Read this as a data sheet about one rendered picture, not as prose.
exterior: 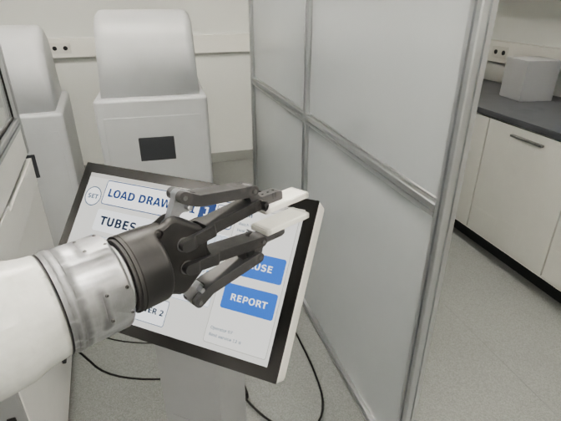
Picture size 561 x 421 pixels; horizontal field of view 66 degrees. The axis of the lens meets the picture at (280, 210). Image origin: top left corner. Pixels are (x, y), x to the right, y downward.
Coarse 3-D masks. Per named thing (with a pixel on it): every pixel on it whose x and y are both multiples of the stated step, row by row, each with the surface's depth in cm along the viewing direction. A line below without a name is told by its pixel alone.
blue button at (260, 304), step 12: (228, 288) 76; (240, 288) 75; (252, 288) 75; (228, 300) 75; (240, 300) 75; (252, 300) 74; (264, 300) 73; (276, 300) 73; (240, 312) 74; (252, 312) 73; (264, 312) 73
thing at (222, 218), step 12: (228, 204) 48; (240, 204) 47; (252, 204) 47; (264, 204) 47; (204, 216) 46; (216, 216) 45; (228, 216) 45; (240, 216) 46; (204, 228) 43; (216, 228) 45; (192, 240) 42; (204, 240) 43
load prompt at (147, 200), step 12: (108, 180) 90; (108, 192) 89; (120, 192) 88; (132, 192) 87; (144, 192) 86; (156, 192) 86; (108, 204) 88; (120, 204) 87; (132, 204) 86; (144, 204) 86; (156, 204) 85; (168, 204) 84; (216, 204) 81; (180, 216) 82; (192, 216) 82; (228, 228) 79
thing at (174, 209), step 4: (176, 188) 42; (172, 192) 42; (176, 192) 41; (172, 196) 41; (172, 200) 42; (172, 204) 41; (176, 204) 41; (180, 204) 42; (168, 208) 42; (172, 208) 41; (176, 208) 42; (180, 208) 42; (184, 208) 42; (188, 208) 42; (192, 208) 42; (168, 212) 42; (172, 212) 41; (176, 212) 42; (180, 212) 42; (164, 216) 42; (168, 216) 42
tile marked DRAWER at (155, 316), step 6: (156, 306) 79; (162, 306) 79; (168, 306) 78; (144, 312) 79; (150, 312) 79; (156, 312) 79; (162, 312) 78; (138, 318) 79; (144, 318) 79; (150, 318) 79; (156, 318) 78; (162, 318) 78; (150, 324) 78; (156, 324) 78; (162, 324) 78
